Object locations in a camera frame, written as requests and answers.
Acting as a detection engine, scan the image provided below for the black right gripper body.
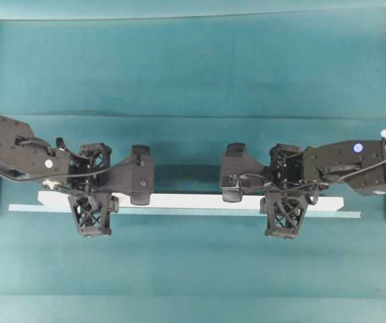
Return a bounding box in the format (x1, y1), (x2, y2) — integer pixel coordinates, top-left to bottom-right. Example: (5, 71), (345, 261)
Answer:
(264, 151), (309, 195)

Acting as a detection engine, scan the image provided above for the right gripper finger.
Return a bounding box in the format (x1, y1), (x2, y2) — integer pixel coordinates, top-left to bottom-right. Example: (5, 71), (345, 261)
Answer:
(260, 193), (308, 239)
(270, 143), (300, 165)

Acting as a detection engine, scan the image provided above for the left gripper black taped finger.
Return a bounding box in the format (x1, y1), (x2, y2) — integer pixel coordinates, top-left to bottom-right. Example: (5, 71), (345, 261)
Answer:
(68, 194), (119, 237)
(79, 143), (110, 168)

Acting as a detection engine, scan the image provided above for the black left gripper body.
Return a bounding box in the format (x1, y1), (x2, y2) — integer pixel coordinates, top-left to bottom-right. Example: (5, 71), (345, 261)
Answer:
(67, 151), (115, 196)

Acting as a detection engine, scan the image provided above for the white wooden board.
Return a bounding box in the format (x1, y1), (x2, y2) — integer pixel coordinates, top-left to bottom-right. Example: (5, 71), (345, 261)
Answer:
(38, 190), (344, 211)

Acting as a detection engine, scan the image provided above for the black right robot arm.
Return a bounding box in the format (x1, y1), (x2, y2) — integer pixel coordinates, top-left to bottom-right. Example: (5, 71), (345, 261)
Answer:
(68, 131), (386, 239)

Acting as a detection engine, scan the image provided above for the teal table cloth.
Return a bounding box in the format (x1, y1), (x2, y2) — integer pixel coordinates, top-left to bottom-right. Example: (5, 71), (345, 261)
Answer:
(0, 8), (386, 322)

